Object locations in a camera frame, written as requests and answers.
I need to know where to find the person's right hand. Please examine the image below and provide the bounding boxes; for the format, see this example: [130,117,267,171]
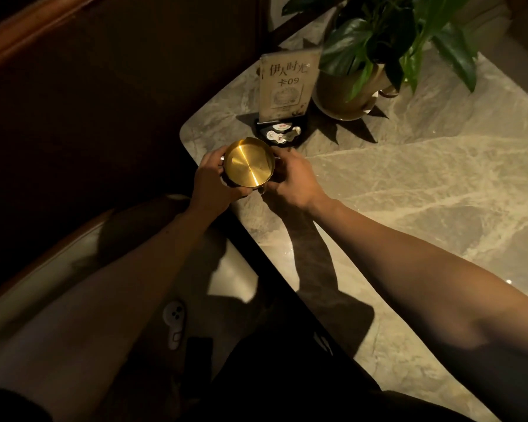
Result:
[261,147,331,213]

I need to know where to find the person's left hand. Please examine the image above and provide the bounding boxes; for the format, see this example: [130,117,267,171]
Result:
[192,146,252,217]

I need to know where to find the gold metal cup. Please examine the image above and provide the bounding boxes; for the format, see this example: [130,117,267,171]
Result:
[220,138,278,190]

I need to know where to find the person's left forearm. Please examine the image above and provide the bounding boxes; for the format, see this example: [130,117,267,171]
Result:
[0,203,224,422]

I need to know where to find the person's right forearm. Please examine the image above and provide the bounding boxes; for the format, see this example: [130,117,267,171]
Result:
[310,195,528,422]

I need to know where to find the black call button base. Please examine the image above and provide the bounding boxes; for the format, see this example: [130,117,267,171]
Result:
[253,115,309,149]

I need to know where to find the beige bench seat cushion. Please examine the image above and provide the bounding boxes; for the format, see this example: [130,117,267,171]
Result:
[0,194,265,383]

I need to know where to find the acrylic table sign card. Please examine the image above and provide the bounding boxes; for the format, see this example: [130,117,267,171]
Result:
[258,49,323,123]

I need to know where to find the beige plant pot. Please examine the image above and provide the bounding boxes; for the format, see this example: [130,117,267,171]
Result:
[313,62,393,117]

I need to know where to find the white handheld controller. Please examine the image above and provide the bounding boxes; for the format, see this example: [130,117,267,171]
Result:
[162,300,187,351]

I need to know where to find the black phone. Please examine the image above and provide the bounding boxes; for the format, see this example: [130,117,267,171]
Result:
[184,336,214,394]

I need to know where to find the dark brown bench backrest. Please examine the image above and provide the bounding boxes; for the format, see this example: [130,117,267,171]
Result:
[0,0,273,299]

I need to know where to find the person's black shorts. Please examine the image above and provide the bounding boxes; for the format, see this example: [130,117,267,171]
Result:
[204,299,471,422]

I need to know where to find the green leafy plant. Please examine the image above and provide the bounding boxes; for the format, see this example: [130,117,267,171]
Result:
[281,0,481,102]

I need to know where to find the beige chair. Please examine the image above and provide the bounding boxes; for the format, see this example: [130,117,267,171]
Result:
[449,0,528,108]

